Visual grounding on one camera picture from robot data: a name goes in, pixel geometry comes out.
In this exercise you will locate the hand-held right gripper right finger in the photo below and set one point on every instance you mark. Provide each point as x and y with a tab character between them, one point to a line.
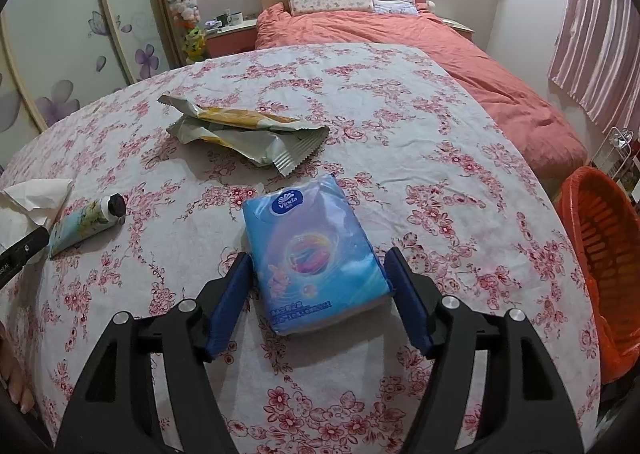
407	299

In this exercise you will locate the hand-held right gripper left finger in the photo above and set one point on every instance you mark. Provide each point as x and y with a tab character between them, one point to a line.
230	309

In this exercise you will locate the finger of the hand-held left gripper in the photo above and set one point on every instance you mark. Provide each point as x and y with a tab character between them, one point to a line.
20	254

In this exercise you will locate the white tissue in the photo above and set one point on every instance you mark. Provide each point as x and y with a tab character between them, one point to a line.
35	196

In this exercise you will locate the blue tissue pack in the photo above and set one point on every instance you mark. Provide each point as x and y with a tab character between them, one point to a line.
310	254

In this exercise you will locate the orange basket with bag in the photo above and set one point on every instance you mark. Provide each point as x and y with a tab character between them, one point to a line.
605	244

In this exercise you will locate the person's left hand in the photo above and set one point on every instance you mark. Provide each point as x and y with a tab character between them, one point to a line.
15	384

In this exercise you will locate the floral hand cream tube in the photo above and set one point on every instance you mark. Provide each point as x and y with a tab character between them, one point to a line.
80	226

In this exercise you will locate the red floral printed cloth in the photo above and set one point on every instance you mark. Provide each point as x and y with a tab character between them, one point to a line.
400	133

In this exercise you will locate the yellow silver snack wrapper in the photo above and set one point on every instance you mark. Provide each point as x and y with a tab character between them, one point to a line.
250	143

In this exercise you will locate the wardrobe with flower print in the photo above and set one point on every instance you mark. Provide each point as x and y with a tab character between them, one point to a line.
65	33

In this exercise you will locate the pink duvet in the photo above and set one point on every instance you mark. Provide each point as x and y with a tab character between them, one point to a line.
450	63

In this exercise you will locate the yellow green plush toy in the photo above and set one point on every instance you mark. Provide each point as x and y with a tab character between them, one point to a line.
195	46

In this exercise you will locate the pink white nightstand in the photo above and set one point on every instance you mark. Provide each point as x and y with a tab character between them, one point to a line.
230	41
457	26

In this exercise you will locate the pink striped curtain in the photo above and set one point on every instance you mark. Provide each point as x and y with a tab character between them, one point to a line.
595	23

